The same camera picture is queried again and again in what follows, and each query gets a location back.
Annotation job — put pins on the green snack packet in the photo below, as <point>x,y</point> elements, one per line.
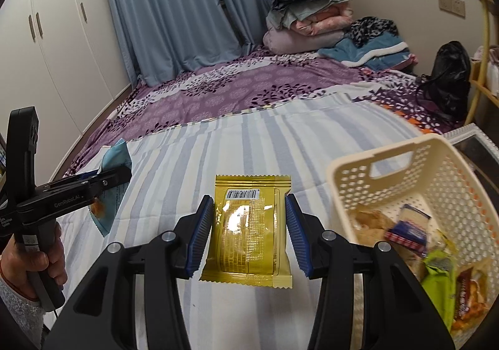
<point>440,284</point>

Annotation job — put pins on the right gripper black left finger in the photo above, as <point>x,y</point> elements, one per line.
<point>198,232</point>

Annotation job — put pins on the yellow wooden shelf rack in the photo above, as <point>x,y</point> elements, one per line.
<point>484,64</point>

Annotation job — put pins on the striped white blue bedsheet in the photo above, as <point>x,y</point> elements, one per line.
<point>173,170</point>

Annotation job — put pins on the large tan snack bag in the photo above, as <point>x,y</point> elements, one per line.
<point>370,226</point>

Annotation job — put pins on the cream perforated plastic basket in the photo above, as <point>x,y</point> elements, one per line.
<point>431,175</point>

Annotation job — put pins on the beige wall socket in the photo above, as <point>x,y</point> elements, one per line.
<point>455,7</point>

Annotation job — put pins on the black white patterned garment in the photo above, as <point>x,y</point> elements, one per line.
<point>363,30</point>

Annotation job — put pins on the light blue snack packet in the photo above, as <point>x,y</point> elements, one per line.
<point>105,206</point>

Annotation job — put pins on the black plastic bag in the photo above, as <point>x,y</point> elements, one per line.
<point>445,91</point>

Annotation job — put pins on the purple floral bedspread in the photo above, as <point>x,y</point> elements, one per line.
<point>259,80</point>

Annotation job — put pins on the teal white folded clothing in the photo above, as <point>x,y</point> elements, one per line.
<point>380,53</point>

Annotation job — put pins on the yellow snack packet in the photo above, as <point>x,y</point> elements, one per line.
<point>249,233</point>

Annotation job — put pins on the folded grey blankets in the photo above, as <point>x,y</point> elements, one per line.
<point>308,3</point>

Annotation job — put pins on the left hand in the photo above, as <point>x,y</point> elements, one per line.
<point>16,264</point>

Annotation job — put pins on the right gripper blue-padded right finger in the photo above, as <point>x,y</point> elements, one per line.
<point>298,229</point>

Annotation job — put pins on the grey sleeve forearm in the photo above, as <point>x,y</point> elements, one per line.
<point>27,314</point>

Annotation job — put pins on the pink folded quilt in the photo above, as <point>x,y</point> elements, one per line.
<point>321,30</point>

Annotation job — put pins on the orange snack packet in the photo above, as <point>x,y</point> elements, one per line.
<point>471,301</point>

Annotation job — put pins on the navy cracker packet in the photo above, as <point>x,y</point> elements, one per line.
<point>411,230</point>

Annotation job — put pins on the white wardrobe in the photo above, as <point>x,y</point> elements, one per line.
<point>63,58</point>

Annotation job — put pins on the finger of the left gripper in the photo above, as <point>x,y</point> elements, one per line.
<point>100,181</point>

